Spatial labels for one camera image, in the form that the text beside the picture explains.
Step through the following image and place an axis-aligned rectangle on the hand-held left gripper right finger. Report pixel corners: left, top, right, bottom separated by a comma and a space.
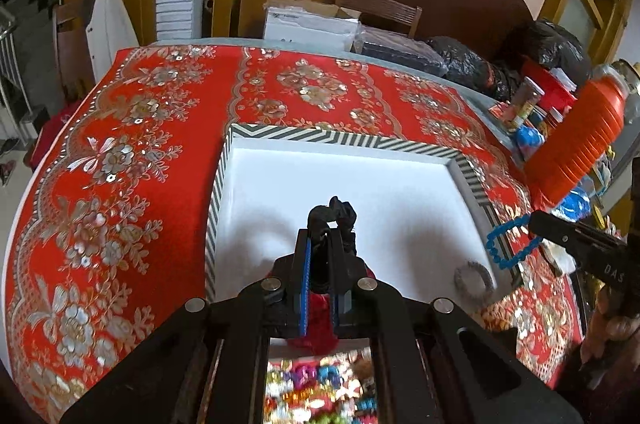
327, 229, 586, 424

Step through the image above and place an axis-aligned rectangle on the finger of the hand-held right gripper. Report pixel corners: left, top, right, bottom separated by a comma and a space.
529, 210, 628, 265

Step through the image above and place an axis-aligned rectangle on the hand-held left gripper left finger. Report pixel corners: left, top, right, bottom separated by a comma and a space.
60, 228, 321, 424

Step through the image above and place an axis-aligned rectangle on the red hair bow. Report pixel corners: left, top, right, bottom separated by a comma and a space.
287, 293, 371, 353

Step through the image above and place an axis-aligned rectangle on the blue bead bracelet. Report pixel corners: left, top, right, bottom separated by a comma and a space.
485, 214, 543, 272

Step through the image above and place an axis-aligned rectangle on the black scrunchie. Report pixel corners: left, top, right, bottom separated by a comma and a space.
307, 196, 358, 255

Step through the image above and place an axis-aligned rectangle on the pile of colourful hair accessories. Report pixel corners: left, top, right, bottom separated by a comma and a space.
265, 349, 378, 424

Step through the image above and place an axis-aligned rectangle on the white tray with striped border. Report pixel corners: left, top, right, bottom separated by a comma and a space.
204, 123, 526, 305

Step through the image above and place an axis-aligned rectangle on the person's right hand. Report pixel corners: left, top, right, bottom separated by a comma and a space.
582, 289, 640, 365

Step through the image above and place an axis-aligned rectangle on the blue plastic bag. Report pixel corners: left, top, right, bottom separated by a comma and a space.
555, 186, 593, 220
512, 124, 546, 160

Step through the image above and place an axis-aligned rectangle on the orange plastic jug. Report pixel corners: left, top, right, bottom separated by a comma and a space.
525, 64, 631, 210

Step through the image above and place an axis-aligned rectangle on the jar with red label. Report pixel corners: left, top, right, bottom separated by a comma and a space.
510, 76, 546, 130

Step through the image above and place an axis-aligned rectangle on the red plastic basin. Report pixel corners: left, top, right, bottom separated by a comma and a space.
520, 56, 581, 110

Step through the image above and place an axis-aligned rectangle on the red floral tablecloth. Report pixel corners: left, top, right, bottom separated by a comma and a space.
10, 44, 586, 424

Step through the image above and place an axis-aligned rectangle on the black garbage bag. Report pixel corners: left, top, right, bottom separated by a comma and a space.
505, 18, 593, 85
427, 35, 523, 100

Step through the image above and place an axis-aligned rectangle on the black wrapped package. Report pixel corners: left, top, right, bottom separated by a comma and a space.
352, 26, 448, 77

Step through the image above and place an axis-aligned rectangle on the white box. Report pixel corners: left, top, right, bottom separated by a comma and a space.
263, 6, 362, 53

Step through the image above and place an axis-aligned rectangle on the cardboard box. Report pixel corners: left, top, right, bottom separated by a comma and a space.
263, 0, 361, 20

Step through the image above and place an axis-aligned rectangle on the white board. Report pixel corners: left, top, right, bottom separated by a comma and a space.
82, 0, 141, 82

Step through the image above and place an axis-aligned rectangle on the dark wooden chair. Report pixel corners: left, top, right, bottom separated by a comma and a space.
52, 1, 96, 102

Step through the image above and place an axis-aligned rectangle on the metal stair railing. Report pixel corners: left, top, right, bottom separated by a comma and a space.
0, 0, 66, 140

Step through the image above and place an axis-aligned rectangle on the grey braided hair tie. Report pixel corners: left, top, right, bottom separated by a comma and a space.
454, 261, 493, 302

